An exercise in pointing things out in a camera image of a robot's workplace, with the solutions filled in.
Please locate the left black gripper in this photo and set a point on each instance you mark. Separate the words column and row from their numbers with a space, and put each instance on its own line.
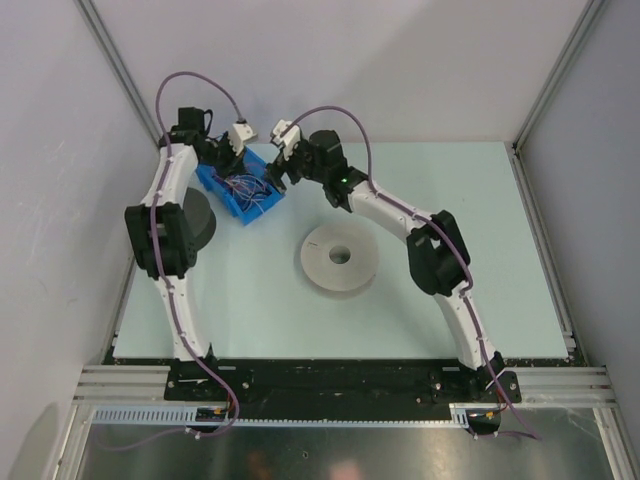
column 234, row 163

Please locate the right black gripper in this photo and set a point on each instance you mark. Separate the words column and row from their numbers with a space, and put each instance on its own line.
column 302, row 146

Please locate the blue plastic bin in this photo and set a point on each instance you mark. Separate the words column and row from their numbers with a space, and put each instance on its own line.
column 246, row 196

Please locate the light grey cable spool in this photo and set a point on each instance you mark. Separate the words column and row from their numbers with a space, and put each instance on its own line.
column 340, row 259

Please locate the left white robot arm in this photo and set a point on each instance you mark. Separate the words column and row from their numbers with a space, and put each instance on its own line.
column 162, row 240

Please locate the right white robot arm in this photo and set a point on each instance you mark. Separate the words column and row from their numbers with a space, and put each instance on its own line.
column 437, row 255

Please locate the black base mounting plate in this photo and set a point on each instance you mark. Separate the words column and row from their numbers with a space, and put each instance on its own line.
column 341, row 390

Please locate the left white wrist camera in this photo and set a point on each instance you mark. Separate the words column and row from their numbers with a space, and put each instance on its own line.
column 240, row 134

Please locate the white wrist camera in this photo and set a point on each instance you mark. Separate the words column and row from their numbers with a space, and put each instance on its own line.
column 285, row 135
column 240, row 134

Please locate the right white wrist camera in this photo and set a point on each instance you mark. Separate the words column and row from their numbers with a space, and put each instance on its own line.
column 285, row 135

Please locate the dark grey cable spool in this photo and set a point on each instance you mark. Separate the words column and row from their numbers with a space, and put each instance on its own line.
column 197, row 223

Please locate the grey slotted cable duct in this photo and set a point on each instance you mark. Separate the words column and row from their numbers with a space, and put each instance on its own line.
column 183, row 416

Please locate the aluminium frame rail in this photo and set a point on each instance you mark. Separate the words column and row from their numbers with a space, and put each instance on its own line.
column 539, row 386

